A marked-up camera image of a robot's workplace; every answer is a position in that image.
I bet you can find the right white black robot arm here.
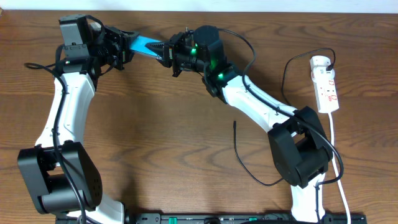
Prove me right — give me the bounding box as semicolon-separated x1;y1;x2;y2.
145;26;335;223

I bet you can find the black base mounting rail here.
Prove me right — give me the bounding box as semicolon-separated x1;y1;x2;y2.
124;210;368;224

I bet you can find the teal screen Galaxy smartphone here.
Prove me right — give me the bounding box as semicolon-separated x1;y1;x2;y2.
130;35;160;58

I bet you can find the black USB charging cable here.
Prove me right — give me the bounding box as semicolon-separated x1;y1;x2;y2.
233;47;336;187

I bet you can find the white USB charger plug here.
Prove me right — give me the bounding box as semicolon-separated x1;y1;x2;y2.
310;55;335;82

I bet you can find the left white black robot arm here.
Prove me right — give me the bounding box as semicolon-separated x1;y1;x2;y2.
17;23;139;223

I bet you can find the white power strip cord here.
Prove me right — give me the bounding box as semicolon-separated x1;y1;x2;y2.
328;112;352;224

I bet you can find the white power strip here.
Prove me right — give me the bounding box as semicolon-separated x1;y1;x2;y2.
311;67;339;114

